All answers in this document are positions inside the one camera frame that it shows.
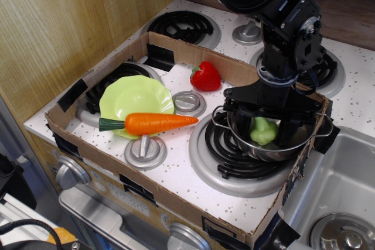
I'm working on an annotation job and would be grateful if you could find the silver oven knob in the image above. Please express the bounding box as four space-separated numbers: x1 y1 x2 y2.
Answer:
55 156 91 190
167 222 211 250

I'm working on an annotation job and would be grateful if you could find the right silver oven knob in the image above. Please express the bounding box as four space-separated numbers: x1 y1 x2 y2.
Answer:
167 222 211 250

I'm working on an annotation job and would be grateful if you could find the silver pot lid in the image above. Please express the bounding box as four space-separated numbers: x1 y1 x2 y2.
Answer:
308 213 374 249

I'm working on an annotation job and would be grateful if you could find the green toy broccoli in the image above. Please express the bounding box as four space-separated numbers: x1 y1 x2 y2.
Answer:
250 117 278 146

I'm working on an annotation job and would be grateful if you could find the black burner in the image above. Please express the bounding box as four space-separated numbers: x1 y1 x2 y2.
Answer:
141 11 221 50
76 61 161 128
250 48 346 99
189 112 295 198

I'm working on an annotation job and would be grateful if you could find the front right black burner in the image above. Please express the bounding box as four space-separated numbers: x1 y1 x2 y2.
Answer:
189 112 295 198

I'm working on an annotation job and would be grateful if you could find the red toy strawberry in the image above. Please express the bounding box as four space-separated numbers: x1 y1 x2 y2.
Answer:
190 61 221 91

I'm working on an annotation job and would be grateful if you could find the back left black burner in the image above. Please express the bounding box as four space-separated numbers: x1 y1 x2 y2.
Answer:
141 11 221 50

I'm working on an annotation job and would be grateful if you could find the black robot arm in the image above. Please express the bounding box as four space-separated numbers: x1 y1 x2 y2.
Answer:
219 0 326 146

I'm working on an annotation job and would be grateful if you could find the brown cardboard fence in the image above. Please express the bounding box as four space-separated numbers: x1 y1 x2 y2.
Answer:
46 32 314 246

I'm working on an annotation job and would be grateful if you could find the stainless steel pan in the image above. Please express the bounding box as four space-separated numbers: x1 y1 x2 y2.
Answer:
212 106 333 162

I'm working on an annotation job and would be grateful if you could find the black braided cable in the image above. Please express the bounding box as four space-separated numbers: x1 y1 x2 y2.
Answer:
0 219 64 250

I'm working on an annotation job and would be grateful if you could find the middle silver stove knob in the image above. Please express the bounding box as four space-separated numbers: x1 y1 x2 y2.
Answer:
172 91 206 117

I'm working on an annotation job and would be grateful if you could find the orange toy carrot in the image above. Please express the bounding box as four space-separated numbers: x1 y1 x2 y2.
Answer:
99 113 199 136

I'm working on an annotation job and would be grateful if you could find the light green plastic plate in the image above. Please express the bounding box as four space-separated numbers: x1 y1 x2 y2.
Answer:
99 75 175 122

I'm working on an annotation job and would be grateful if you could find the left silver oven knob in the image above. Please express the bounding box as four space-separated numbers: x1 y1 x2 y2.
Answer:
55 156 91 190

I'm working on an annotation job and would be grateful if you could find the front left black burner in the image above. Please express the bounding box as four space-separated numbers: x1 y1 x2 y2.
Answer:
76 61 161 128

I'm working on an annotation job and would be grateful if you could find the back silver stove knob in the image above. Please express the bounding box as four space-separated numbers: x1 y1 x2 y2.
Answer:
232 21 262 46

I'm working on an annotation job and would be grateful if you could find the silver oven door handle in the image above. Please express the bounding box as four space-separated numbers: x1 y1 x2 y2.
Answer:
58 187 153 250

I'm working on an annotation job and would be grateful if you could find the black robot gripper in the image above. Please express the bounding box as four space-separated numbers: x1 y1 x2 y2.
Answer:
223 80 322 147

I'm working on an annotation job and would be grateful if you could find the silver toy sink basin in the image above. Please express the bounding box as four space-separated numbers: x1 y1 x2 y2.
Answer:
283 127 374 249

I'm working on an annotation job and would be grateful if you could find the back right black burner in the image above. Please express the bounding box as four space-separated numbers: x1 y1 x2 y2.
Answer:
250 48 346 99

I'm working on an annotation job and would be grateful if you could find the orange yellow object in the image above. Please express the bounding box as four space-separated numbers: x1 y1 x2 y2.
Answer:
46 227 77 245

